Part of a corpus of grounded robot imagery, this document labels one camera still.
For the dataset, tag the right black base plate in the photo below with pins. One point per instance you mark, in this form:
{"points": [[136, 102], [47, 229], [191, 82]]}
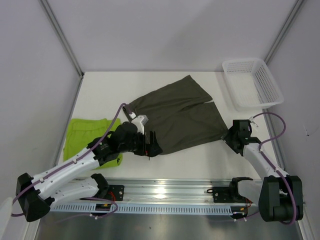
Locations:
{"points": [[222, 194]]}

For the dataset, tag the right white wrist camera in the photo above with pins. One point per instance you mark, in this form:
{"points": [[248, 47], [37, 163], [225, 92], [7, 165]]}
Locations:
{"points": [[252, 121]]}

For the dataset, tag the right aluminium corner post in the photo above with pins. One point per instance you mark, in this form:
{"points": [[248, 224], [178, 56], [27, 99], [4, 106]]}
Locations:
{"points": [[284, 29]]}

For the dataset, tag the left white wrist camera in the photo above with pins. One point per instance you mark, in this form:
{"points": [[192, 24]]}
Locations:
{"points": [[139, 121]]}

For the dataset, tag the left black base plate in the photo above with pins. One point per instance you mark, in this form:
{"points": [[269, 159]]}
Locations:
{"points": [[116, 192]]}

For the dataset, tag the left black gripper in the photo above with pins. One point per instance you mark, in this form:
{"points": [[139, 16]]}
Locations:
{"points": [[155, 149]]}

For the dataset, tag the aluminium corner post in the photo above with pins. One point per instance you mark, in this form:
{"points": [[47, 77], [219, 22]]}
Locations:
{"points": [[49, 13], [284, 29]]}

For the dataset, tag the white plastic basket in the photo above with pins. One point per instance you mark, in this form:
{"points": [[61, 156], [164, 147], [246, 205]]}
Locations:
{"points": [[250, 84]]}

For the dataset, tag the aluminium mounting rail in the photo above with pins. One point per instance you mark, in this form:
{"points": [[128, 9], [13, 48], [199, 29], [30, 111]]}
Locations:
{"points": [[168, 191]]}

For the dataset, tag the lime green shorts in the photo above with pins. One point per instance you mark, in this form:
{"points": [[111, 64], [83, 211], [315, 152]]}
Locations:
{"points": [[81, 132]]}

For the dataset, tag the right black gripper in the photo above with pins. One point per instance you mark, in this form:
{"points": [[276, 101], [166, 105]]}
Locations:
{"points": [[227, 137]]}

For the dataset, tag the left aluminium corner post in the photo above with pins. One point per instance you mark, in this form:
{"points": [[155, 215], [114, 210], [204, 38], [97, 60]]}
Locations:
{"points": [[49, 13]]}

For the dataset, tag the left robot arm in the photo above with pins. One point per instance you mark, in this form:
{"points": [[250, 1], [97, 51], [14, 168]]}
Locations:
{"points": [[40, 193]]}

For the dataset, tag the dark olive shorts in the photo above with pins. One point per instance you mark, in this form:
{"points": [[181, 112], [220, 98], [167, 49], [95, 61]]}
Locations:
{"points": [[182, 115]]}

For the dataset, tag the white slotted cable duct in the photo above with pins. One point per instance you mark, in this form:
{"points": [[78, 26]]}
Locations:
{"points": [[134, 208]]}

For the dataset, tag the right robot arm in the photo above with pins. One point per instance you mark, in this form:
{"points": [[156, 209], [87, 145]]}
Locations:
{"points": [[279, 196]]}

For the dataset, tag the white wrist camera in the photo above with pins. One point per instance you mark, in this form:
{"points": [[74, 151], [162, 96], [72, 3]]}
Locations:
{"points": [[252, 121], [139, 121]]}

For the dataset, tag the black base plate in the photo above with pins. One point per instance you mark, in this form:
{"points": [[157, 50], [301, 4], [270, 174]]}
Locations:
{"points": [[222, 194], [116, 192]]}

